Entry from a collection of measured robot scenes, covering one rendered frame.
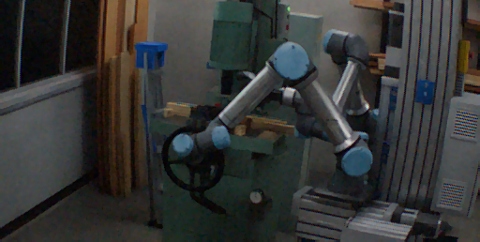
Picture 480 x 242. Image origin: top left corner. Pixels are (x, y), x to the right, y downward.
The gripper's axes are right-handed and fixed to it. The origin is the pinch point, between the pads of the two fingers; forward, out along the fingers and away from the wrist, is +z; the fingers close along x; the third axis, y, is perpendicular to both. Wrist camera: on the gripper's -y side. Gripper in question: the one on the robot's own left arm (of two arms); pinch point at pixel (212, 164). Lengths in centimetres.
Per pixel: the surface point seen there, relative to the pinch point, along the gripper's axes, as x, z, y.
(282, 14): 5, 28, -86
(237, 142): 1.9, 18.1, -15.9
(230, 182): 0.1, 27.7, 0.6
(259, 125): 6.1, 28.9, -28.1
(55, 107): -146, 74, -29
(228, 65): -8.3, 9.5, -47.1
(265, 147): 14.7, 18.3, -15.6
